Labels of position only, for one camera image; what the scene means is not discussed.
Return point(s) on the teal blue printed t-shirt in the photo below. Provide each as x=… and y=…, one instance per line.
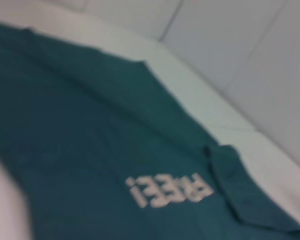
x=102, y=137

